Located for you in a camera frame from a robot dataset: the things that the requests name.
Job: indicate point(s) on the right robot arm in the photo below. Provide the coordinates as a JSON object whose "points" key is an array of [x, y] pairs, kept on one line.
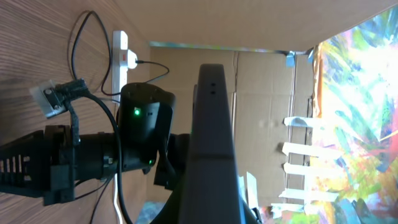
{"points": [[141, 141]]}

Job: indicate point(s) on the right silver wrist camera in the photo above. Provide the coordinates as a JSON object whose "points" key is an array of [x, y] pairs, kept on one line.
{"points": [[45, 96]]}

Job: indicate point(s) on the colourful painted backdrop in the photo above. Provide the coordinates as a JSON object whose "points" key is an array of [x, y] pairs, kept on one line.
{"points": [[348, 160]]}

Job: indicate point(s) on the brown cardboard panel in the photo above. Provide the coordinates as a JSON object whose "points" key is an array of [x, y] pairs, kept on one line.
{"points": [[262, 92]]}

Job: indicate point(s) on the white charger plug adapter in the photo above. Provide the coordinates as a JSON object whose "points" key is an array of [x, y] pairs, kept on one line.
{"points": [[131, 59]]}

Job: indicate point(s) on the white power strip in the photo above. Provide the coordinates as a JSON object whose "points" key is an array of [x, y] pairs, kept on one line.
{"points": [[119, 64]]}

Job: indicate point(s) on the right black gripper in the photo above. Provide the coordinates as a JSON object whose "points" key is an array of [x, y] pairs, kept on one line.
{"points": [[21, 164]]}

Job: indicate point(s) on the blue Galaxy smartphone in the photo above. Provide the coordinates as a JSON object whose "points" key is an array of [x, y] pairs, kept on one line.
{"points": [[210, 192]]}

